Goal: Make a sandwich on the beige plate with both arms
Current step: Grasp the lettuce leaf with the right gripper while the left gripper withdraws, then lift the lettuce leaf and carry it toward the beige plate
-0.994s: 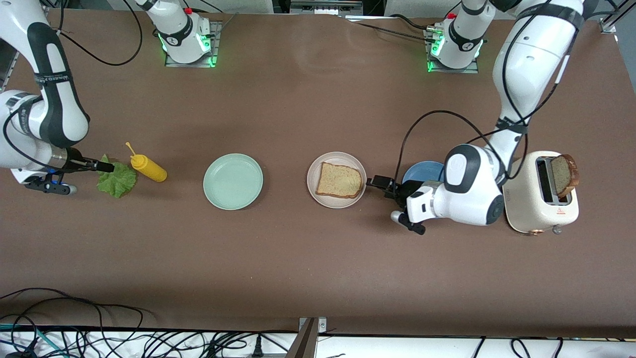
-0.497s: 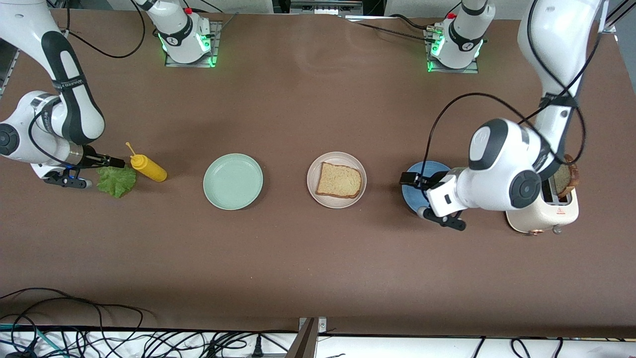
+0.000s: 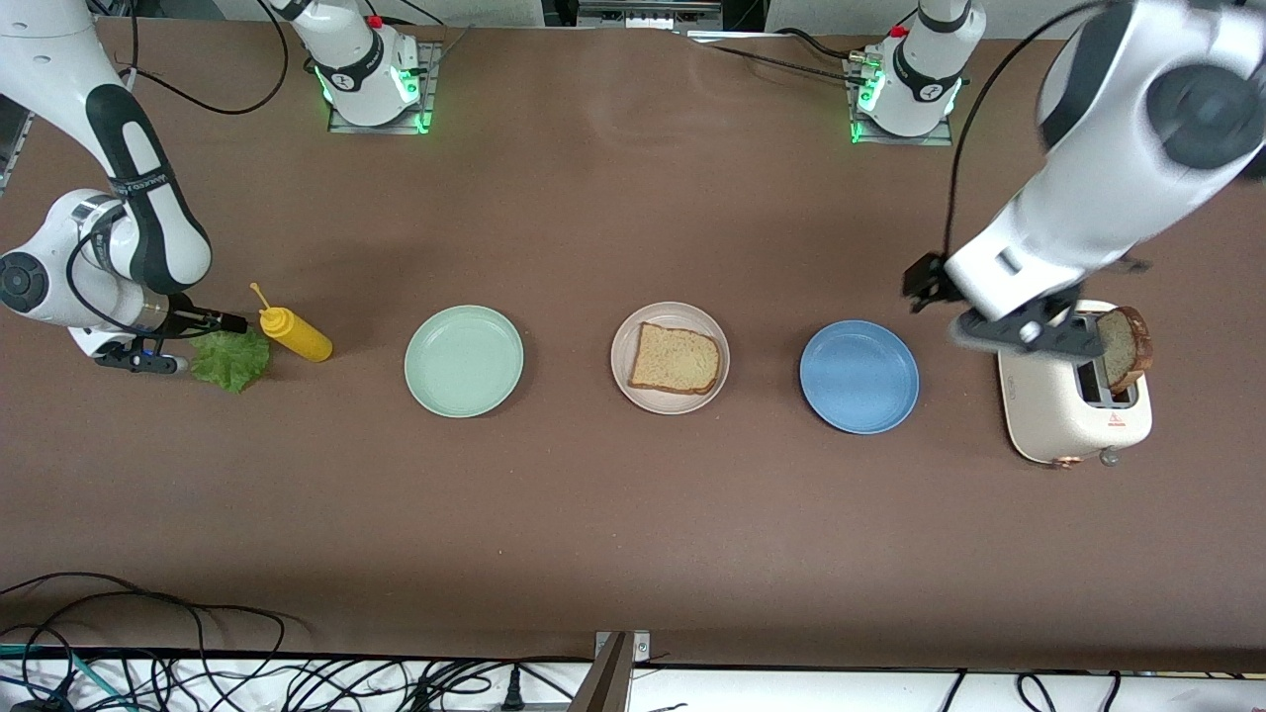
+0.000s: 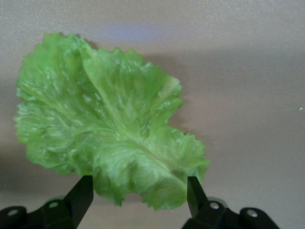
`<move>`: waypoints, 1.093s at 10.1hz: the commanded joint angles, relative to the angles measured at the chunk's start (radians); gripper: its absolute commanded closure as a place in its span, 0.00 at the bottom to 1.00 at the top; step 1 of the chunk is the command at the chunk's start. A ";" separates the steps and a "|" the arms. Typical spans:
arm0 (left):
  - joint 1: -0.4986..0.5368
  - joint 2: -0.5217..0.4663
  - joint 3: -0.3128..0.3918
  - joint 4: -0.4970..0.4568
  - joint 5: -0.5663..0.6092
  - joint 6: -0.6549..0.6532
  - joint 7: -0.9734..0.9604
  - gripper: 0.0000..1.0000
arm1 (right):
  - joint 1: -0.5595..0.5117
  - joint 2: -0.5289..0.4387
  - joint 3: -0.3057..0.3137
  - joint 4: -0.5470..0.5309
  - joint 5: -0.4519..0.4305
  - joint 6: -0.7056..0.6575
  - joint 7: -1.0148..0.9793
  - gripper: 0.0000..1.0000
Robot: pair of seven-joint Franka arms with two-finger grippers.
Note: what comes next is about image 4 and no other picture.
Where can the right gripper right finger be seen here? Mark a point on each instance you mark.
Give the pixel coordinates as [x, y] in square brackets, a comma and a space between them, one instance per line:
[207, 214]

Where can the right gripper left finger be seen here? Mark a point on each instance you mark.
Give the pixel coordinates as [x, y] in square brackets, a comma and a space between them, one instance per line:
[66, 212]

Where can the green lettuce leaf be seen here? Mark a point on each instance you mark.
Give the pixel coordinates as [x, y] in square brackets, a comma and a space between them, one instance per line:
[107, 119]

